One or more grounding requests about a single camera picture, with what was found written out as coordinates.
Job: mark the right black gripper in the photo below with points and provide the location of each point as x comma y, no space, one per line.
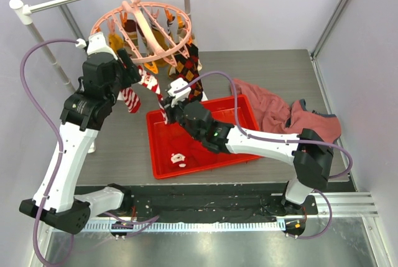
171,109

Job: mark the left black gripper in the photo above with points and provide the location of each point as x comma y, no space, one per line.
130,72

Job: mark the red white striped sock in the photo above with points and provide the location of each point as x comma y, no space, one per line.
151,83
130,98

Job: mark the red santa sock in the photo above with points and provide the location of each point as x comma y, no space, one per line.
181,156

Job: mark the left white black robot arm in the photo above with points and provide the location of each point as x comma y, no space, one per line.
105,74

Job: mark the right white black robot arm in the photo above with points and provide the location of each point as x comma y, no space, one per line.
306,152

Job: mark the pink round clip hanger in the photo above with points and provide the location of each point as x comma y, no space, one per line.
143,13

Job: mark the mustard yellow sock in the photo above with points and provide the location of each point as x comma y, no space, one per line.
161,63
115,42

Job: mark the red plastic tray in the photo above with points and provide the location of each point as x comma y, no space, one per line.
166,140

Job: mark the beige brown striped sock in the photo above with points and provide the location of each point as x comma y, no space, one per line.
131,30

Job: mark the black argyle sock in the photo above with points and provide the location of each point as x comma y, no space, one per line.
196,93
183,30

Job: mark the pink crumpled garment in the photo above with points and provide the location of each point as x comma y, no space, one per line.
274,115

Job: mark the white clothes rack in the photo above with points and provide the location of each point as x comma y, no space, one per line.
24,12

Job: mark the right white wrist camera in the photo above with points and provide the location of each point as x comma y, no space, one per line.
179,90

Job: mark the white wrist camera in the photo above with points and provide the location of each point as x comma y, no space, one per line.
96,43
179,90

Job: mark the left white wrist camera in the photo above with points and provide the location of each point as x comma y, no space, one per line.
96,43

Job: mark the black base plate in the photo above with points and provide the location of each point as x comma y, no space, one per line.
213,203

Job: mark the white slotted cable duct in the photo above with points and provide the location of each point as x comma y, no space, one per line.
108,225

